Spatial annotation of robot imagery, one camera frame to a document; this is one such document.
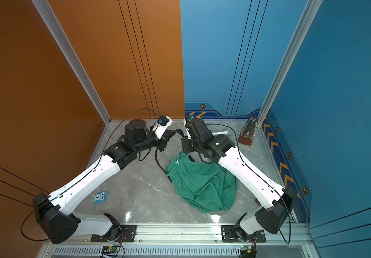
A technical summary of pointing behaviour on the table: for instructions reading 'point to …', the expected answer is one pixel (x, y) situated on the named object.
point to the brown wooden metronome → (248, 132)
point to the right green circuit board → (247, 248)
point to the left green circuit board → (111, 249)
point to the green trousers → (204, 186)
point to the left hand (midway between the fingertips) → (173, 129)
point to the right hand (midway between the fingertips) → (185, 140)
